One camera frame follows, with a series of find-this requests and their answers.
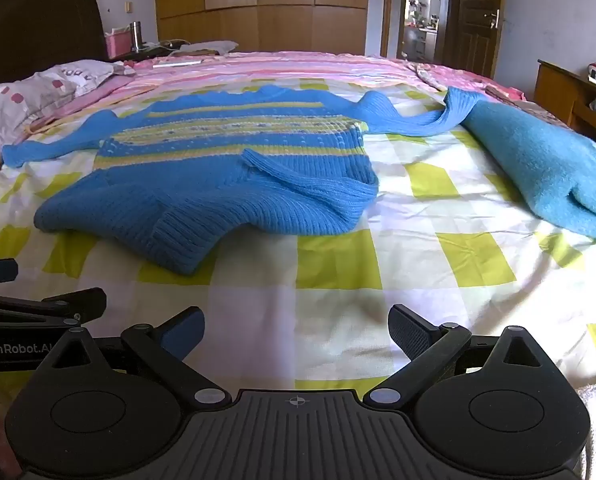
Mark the wooden side cabinet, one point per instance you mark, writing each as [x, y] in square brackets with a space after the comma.
[558, 92]

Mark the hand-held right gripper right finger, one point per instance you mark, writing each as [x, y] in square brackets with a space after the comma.
[407, 332]

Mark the steel thermos bottle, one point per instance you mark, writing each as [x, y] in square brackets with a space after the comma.
[136, 35]

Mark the pink box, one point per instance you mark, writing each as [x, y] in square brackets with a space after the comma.
[117, 44]

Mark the grey cloth pile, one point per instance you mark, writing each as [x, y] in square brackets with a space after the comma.
[207, 47]

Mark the blue striped knit sweater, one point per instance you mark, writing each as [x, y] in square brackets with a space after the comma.
[217, 180]

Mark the white flat strip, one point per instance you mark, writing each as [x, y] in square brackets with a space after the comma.
[177, 63]

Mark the wooden wardrobe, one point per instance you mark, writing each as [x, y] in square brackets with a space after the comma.
[258, 5]

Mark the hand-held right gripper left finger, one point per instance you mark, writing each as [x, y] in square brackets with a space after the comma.
[185, 332]

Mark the dark brown door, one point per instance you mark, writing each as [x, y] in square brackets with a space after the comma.
[475, 15]

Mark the pink floral cloth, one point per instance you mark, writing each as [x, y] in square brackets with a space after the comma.
[430, 76]

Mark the light blue fuzzy garment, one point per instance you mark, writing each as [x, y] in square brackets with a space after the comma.
[538, 160]

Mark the pink striped quilt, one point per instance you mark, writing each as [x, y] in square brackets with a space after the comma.
[288, 67]

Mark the yellow white checkered bedsheet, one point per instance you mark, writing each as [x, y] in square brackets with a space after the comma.
[378, 260]

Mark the white pillow with pink print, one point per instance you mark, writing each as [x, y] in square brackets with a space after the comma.
[32, 95]

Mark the dark wooden headboard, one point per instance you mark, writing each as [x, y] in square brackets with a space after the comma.
[32, 30]

